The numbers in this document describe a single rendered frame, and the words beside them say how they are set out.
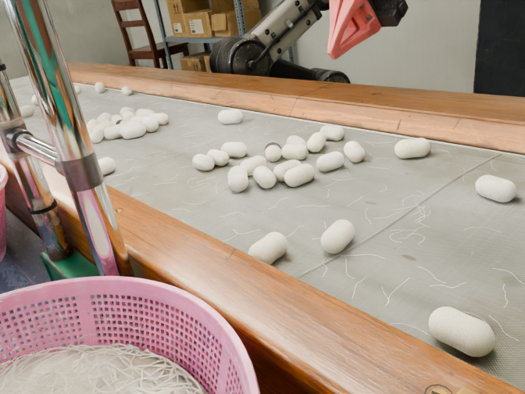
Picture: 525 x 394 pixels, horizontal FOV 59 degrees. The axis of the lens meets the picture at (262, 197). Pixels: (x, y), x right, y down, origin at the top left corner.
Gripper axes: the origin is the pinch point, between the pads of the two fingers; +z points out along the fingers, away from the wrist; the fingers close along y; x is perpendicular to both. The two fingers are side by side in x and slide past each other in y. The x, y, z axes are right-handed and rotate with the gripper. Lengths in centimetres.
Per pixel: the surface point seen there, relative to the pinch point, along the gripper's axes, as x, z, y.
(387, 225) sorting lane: -4.1, 20.8, 20.2
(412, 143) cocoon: 2.5, 9.7, 14.6
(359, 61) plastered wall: 163, -124, -149
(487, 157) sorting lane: 6.3, 8.0, 20.7
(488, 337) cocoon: -10.9, 26.8, 32.4
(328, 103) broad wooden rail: 7.0, 3.4, -3.2
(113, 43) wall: 147, -125, -475
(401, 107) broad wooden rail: 7.3, 2.6, 7.8
